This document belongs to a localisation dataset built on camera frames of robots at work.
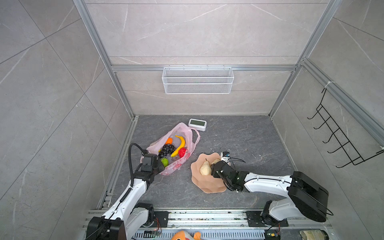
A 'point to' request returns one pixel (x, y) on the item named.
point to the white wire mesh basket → (197, 80)
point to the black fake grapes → (166, 149)
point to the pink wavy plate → (208, 184)
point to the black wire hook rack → (352, 153)
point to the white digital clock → (199, 124)
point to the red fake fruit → (181, 152)
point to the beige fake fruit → (205, 169)
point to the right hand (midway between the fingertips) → (214, 165)
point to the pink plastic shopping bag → (190, 136)
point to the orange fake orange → (169, 141)
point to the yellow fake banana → (181, 146)
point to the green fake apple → (165, 161)
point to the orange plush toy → (183, 235)
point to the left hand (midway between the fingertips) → (159, 160)
